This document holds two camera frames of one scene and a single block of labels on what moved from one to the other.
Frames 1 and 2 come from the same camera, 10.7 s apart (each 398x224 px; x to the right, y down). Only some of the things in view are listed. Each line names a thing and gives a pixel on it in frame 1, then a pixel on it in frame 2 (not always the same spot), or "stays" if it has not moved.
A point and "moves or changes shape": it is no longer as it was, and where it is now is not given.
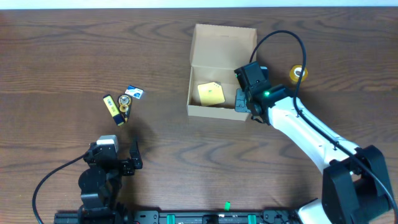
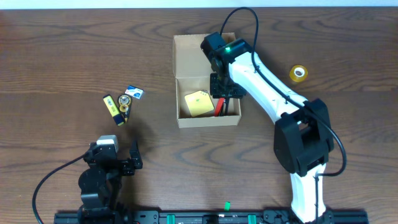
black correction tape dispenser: x=124 y=102 stays
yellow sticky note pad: x=211 y=93 moves or changes shape
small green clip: x=227 y=206 stays
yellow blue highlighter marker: x=113 y=109 stays
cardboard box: x=216 y=51 moves or changes shape
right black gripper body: x=241 y=101 to x=226 y=91
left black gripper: x=116 y=164 stays
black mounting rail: x=156 y=216 stays
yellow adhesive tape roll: x=295 y=73 stays
